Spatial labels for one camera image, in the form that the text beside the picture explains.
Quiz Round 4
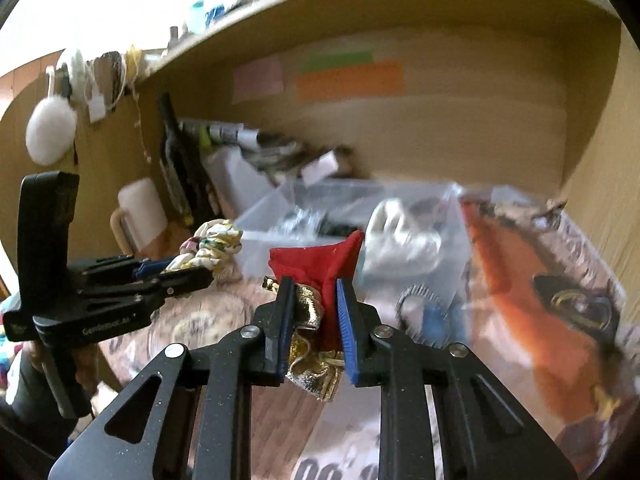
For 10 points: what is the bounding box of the row of small bottles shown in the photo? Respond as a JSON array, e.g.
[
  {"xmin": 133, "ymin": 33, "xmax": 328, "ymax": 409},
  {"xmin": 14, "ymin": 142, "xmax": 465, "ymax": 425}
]
[{"xmin": 164, "ymin": 0, "xmax": 273, "ymax": 52}]

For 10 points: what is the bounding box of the orange printed plastic bag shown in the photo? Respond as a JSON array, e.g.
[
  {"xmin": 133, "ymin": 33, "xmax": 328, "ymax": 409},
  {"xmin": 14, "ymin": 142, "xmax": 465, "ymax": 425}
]
[{"xmin": 457, "ymin": 194, "xmax": 630, "ymax": 477}]

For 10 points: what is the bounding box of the green sticky note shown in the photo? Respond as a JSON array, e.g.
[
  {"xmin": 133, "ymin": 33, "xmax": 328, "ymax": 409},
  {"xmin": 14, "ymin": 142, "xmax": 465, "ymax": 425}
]
[{"xmin": 298, "ymin": 50, "xmax": 376, "ymax": 74}]

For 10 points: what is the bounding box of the white fluffy pom-pom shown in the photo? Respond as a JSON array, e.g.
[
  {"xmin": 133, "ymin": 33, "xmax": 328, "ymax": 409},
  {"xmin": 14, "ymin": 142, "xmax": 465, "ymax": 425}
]
[{"xmin": 25, "ymin": 95, "xmax": 79, "ymax": 166}]

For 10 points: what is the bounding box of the white hanging cord bundle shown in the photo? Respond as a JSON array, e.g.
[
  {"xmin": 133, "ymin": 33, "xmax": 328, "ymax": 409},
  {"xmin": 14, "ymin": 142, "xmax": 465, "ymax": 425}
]
[{"xmin": 48, "ymin": 46, "xmax": 147, "ymax": 123}]

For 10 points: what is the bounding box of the white plastic container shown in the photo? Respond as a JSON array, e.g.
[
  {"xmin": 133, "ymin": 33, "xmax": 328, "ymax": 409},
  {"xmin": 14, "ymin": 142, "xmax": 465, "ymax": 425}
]
[{"xmin": 204, "ymin": 147, "xmax": 273, "ymax": 213}]

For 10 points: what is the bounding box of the pink sticky note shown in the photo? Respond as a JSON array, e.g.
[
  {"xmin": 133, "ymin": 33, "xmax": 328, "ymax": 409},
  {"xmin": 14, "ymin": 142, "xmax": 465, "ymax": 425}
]
[{"xmin": 232, "ymin": 54, "xmax": 286, "ymax": 106}]

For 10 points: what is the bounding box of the orange sticky note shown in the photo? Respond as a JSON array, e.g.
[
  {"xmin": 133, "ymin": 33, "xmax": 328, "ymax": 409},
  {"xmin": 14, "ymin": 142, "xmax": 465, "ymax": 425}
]
[{"xmin": 294, "ymin": 59, "xmax": 405, "ymax": 102}]

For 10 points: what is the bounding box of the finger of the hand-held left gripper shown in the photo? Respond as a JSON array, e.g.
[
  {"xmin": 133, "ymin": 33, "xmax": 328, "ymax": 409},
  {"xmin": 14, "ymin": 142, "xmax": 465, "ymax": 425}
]
[
  {"xmin": 79, "ymin": 264, "xmax": 214, "ymax": 312},
  {"xmin": 81, "ymin": 255, "xmax": 174, "ymax": 282}
]

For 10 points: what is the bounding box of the floral patterned cloth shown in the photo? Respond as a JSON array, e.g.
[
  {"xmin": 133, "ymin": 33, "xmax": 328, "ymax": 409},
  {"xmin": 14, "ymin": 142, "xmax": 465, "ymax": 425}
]
[{"xmin": 160, "ymin": 219, "xmax": 244, "ymax": 282}]

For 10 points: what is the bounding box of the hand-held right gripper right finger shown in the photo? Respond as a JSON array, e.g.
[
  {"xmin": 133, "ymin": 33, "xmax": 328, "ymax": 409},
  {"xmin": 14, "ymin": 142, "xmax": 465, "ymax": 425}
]
[{"xmin": 335, "ymin": 278, "xmax": 577, "ymax": 480}]

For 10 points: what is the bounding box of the red pouch with gold trim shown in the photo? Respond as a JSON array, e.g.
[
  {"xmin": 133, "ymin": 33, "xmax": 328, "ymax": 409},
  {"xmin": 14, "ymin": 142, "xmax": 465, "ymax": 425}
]
[{"xmin": 262, "ymin": 230, "xmax": 366, "ymax": 404}]

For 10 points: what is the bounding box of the silvery white cloth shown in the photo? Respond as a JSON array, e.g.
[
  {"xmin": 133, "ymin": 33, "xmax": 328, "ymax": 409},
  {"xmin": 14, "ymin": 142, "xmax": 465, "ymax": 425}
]
[{"xmin": 359, "ymin": 198, "xmax": 445, "ymax": 282}]

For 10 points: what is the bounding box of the printed table mat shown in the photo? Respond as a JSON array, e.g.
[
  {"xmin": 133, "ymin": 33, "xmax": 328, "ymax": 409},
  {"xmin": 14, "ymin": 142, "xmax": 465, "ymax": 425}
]
[{"xmin": 99, "ymin": 265, "xmax": 383, "ymax": 480}]

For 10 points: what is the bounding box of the blue round band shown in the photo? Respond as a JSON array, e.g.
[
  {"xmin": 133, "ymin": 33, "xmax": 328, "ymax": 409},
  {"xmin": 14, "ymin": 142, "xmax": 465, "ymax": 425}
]
[{"xmin": 396, "ymin": 284, "xmax": 457, "ymax": 350}]

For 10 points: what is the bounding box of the white paper tag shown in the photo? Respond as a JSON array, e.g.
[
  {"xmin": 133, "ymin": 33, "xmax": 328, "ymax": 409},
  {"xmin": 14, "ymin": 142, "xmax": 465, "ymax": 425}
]
[{"xmin": 300, "ymin": 152, "xmax": 339, "ymax": 184}]

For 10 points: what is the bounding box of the clear plastic box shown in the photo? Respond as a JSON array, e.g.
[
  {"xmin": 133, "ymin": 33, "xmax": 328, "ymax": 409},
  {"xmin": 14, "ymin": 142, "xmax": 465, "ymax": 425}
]
[{"xmin": 234, "ymin": 179, "xmax": 467, "ymax": 306}]

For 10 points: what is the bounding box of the wooden shelf unit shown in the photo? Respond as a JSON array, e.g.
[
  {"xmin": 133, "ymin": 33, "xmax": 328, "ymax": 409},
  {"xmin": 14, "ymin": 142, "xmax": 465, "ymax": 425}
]
[{"xmin": 134, "ymin": 0, "xmax": 640, "ymax": 286}]

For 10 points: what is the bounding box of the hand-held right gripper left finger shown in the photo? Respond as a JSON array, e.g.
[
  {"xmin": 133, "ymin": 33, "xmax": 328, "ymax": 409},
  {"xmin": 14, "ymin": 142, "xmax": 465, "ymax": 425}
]
[{"xmin": 47, "ymin": 277, "xmax": 296, "ymax": 480}]

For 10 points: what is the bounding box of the white mug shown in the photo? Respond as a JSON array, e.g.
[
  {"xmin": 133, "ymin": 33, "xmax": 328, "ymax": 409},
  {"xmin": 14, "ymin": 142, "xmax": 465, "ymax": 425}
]
[{"xmin": 109, "ymin": 177, "xmax": 169, "ymax": 252}]

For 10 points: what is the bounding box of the dark glass bottle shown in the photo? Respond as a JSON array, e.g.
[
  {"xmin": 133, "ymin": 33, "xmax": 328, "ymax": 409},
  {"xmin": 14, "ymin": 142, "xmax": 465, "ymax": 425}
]
[{"xmin": 157, "ymin": 92, "xmax": 213, "ymax": 223}]

